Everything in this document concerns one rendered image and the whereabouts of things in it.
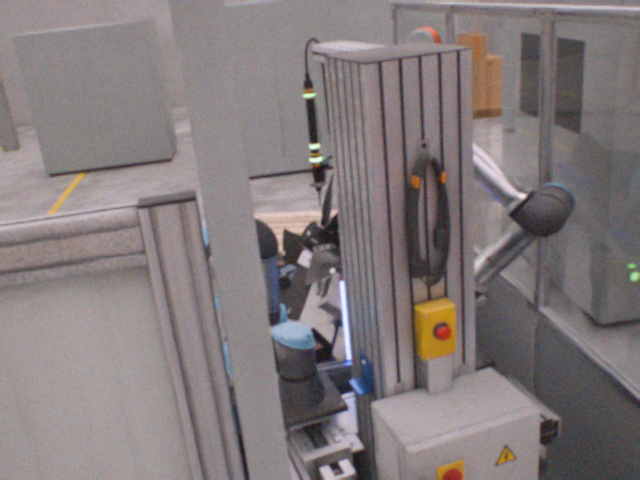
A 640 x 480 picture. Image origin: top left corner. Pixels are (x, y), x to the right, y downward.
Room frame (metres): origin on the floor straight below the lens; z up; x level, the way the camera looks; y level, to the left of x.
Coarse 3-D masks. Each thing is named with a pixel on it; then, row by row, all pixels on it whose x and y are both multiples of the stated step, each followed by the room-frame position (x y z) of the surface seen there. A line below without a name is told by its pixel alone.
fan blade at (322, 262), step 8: (336, 248) 2.47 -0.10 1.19; (312, 256) 2.42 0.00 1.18; (320, 256) 2.40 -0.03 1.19; (328, 256) 2.38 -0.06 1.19; (336, 256) 2.37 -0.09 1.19; (312, 264) 2.36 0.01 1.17; (320, 264) 2.33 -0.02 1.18; (328, 264) 2.31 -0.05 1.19; (336, 264) 2.29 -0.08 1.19; (312, 272) 2.30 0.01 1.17; (320, 272) 2.28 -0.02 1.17; (328, 272) 2.25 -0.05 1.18; (312, 280) 2.25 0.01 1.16
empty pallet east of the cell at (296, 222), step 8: (256, 216) 6.08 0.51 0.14; (264, 216) 6.06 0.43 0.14; (272, 216) 6.03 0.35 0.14; (280, 216) 6.00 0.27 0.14; (288, 216) 5.98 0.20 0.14; (296, 216) 5.95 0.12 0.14; (304, 216) 5.93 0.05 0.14; (312, 216) 5.92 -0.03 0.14; (320, 216) 5.90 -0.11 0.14; (272, 224) 5.80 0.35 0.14; (280, 224) 5.78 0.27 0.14; (288, 224) 5.75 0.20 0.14; (296, 224) 5.73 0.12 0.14; (304, 224) 5.71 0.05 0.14; (280, 232) 5.56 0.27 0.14; (296, 232) 5.52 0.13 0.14; (280, 240) 5.36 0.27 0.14; (280, 248) 5.17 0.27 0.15; (280, 264) 5.12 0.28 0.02
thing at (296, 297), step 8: (296, 264) 2.55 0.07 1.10; (288, 272) 2.55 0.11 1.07; (296, 272) 2.53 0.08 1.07; (304, 272) 2.52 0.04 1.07; (296, 280) 2.51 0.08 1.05; (304, 280) 2.50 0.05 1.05; (296, 288) 2.49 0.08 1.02; (304, 288) 2.48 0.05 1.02; (280, 296) 2.50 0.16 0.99; (288, 296) 2.48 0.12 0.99; (296, 296) 2.46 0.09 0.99; (304, 296) 2.45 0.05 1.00; (288, 304) 2.45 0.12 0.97; (296, 304) 2.44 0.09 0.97; (304, 304) 2.43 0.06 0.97; (296, 312) 2.41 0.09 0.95; (296, 320) 2.39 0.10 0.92
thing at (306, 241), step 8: (312, 224) 2.61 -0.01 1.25; (320, 224) 2.58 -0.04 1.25; (304, 232) 2.62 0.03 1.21; (312, 232) 2.53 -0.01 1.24; (320, 232) 2.54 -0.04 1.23; (328, 232) 2.57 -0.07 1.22; (336, 232) 2.60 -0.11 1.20; (304, 240) 2.57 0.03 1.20; (312, 240) 2.52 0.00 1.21; (320, 240) 2.53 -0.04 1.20; (328, 240) 2.55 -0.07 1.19; (336, 240) 2.55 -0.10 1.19; (312, 248) 2.53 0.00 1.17
